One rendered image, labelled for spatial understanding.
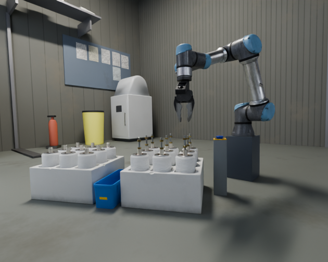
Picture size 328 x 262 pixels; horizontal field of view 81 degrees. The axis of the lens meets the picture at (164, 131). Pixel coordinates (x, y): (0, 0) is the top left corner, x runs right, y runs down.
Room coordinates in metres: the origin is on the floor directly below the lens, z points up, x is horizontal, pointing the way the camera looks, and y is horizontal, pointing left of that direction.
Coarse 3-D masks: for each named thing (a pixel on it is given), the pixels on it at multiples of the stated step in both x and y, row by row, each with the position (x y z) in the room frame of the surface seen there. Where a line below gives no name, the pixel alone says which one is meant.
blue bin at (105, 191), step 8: (112, 176) 1.12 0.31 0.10; (96, 184) 0.93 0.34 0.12; (104, 184) 1.03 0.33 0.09; (112, 184) 1.12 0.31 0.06; (96, 192) 0.93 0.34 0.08; (104, 192) 0.92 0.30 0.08; (112, 192) 0.92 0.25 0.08; (120, 192) 1.00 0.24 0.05; (96, 200) 0.93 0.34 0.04; (104, 200) 0.92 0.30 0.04; (112, 200) 0.92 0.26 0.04; (120, 200) 1.00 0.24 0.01
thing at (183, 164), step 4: (176, 156) 0.93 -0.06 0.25; (192, 156) 0.91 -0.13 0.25; (176, 160) 0.92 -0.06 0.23; (180, 160) 0.90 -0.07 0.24; (184, 160) 0.89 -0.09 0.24; (188, 160) 0.89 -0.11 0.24; (192, 160) 0.90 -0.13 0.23; (176, 164) 0.92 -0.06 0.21; (180, 164) 0.90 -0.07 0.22; (184, 164) 0.89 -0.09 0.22; (188, 164) 0.89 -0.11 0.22; (192, 164) 0.90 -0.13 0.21; (176, 168) 0.92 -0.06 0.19; (180, 168) 0.90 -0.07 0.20; (184, 168) 0.89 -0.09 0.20; (188, 168) 0.89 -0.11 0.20; (192, 168) 0.90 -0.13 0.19; (176, 172) 0.92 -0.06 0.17; (180, 172) 0.90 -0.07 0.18; (184, 172) 0.89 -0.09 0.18; (188, 172) 0.89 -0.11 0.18; (192, 172) 0.90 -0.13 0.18
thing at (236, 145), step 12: (228, 144) 1.37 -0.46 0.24; (240, 144) 1.32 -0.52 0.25; (252, 144) 1.27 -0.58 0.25; (228, 156) 1.37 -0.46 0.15; (240, 156) 1.32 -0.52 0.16; (252, 156) 1.27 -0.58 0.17; (228, 168) 1.37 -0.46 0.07; (240, 168) 1.32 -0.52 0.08; (252, 168) 1.27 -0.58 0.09; (252, 180) 1.27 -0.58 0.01
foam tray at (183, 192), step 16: (128, 176) 0.92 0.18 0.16; (144, 176) 0.91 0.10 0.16; (160, 176) 0.89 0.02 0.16; (176, 176) 0.87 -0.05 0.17; (192, 176) 0.85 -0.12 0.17; (128, 192) 0.92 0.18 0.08; (144, 192) 0.91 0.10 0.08; (160, 192) 0.89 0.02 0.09; (176, 192) 0.87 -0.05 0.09; (192, 192) 0.85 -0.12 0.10; (144, 208) 0.91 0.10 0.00; (160, 208) 0.89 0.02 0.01; (176, 208) 0.87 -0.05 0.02; (192, 208) 0.85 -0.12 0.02
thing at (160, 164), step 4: (156, 156) 0.93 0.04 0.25; (160, 156) 0.93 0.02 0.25; (164, 156) 0.93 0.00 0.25; (168, 156) 0.93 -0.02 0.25; (156, 160) 0.93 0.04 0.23; (160, 160) 0.92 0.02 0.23; (164, 160) 0.92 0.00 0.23; (168, 160) 0.93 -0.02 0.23; (156, 164) 0.92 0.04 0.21; (160, 164) 0.92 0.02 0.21; (164, 164) 0.92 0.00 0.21; (168, 164) 0.93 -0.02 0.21; (156, 168) 0.93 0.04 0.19; (160, 168) 0.92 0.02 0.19; (164, 168) 0.92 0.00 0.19; (168, 168) 0.93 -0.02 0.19
